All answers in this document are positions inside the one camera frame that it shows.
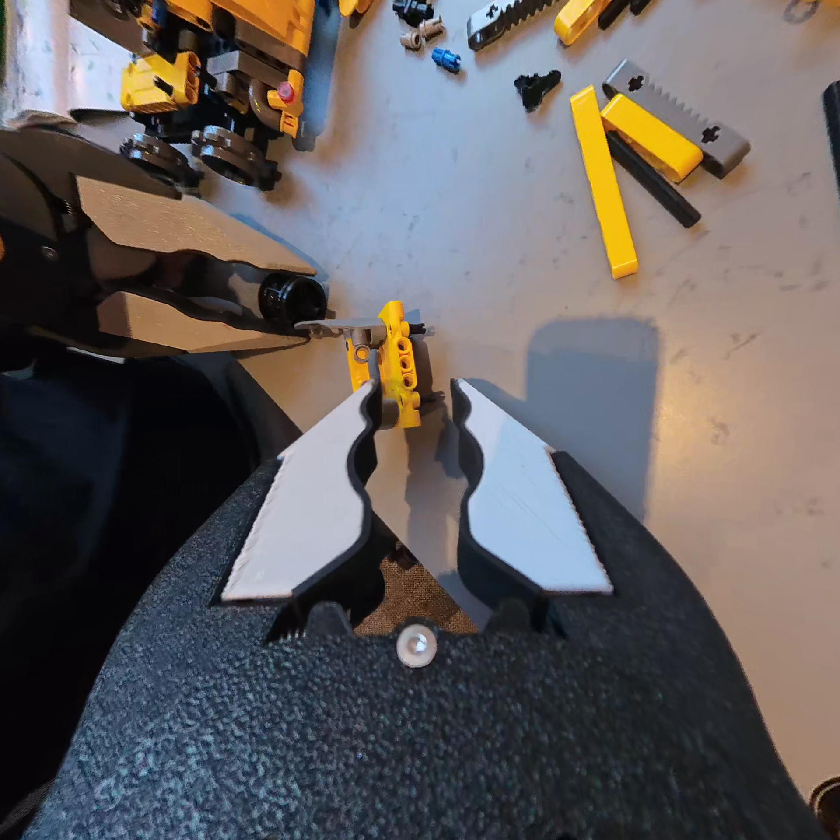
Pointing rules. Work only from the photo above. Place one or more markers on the small black toy connector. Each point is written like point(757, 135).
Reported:
point(535, 88)

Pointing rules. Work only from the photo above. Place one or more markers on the blue toy pin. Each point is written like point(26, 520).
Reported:
point(446, 59)

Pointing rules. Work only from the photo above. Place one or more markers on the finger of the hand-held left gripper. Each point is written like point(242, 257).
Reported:
point(184, 226)
point(170, 328)

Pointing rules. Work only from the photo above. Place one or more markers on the yellow grey toy claw assembly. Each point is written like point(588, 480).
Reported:
point(397, 367)

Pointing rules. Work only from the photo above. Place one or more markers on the long yellow toy beam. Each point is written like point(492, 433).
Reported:
point(607, 190)

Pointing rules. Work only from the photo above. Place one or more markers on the black toy wheel rim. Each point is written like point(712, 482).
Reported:
point(292, 298)

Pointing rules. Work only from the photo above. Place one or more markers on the long black toy axle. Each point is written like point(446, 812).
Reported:
point(833, 138)

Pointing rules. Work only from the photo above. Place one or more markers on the yellow toy vehicle model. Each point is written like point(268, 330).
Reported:
point(216, 65)

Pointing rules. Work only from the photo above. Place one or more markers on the grey toothed toy rack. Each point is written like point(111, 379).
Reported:
point(505, 23)
point(695, 118)

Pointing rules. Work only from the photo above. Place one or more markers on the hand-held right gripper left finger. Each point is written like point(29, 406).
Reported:
point(302, 518)

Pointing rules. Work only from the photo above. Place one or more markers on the white instruction booklet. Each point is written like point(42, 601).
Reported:
point(39, 59)

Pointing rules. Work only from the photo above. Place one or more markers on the short black toy axle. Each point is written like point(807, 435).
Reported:
point(663, 193)

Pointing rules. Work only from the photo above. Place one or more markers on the short yellow toy beam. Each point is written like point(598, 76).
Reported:
point(653, 138)

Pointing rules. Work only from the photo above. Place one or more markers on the black desk grommet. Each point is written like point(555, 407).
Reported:
point(827, 797)

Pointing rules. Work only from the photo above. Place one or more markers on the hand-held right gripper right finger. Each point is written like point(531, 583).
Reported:
point(531, 518)

